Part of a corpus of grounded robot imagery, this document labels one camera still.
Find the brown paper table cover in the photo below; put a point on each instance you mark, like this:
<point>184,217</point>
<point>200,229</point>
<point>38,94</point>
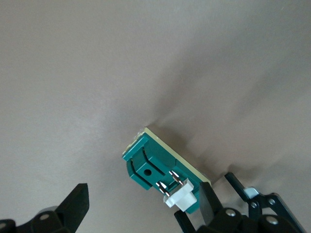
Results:
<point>121,72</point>

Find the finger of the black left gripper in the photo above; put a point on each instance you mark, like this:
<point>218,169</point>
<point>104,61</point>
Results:
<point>185,222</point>
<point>239,191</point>

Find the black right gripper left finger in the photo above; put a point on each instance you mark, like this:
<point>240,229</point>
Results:
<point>70,208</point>

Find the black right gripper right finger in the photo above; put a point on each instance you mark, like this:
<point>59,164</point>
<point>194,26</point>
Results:
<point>211,211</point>

